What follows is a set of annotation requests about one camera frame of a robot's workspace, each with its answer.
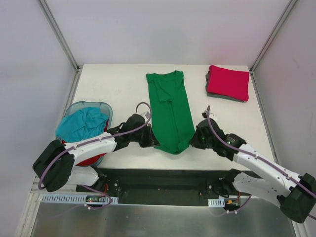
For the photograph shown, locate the green t shirt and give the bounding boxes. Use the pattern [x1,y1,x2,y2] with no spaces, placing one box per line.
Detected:
[146,71,195,155]

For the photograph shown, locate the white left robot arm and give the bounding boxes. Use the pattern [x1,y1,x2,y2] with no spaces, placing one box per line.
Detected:
[33,112,159,192]

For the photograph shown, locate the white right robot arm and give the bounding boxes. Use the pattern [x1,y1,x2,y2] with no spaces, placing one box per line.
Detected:
[190,119,316,223]

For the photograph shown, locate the red t shirt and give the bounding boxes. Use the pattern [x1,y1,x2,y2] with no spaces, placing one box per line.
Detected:
[61,125,109,167]

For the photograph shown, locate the folded magenta t shirt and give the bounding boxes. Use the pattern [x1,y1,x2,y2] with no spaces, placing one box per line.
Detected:
[208,65,250,102]

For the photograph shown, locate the folded grey t shirt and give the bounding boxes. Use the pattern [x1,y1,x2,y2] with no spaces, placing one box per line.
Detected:
[205,71,244,103]

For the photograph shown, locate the teal t shirt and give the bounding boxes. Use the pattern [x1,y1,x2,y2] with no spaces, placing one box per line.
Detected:
[55,107,109,143]

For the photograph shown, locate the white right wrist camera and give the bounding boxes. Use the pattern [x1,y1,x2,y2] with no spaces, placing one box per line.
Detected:
[202,111,218,121]

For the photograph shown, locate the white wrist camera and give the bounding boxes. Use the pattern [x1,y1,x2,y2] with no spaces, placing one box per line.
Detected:
[202,111,218,121]
[140,111,151,120]

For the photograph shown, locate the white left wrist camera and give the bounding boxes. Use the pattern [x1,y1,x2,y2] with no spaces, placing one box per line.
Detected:
[140,111,151,120]

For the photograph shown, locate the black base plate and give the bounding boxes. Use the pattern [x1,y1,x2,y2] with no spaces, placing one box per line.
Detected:
[76,168,229,206]

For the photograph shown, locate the right white cable duct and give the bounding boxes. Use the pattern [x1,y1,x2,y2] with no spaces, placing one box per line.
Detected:
[207,198,225,208]

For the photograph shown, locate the white cable duct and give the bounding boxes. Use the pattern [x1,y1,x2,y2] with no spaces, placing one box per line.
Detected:
[207,198,225,208]
[41,194,119,205]

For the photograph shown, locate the aluminium front rail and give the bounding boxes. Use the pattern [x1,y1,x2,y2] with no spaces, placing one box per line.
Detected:
[31,182,77,194]

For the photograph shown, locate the left aluminium frame post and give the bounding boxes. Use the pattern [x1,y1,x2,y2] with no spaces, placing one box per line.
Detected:
[37,0,80,72]

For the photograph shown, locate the aluminium frame post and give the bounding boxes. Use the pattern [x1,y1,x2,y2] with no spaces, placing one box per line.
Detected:
[249,0,299,72]
[37,0,80,72]

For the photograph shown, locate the left white cable duct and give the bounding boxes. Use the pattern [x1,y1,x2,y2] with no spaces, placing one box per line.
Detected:
[41,194,119,205]

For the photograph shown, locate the right aluminium frame post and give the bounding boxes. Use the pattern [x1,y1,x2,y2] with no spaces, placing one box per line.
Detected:
[249,0,299,72]

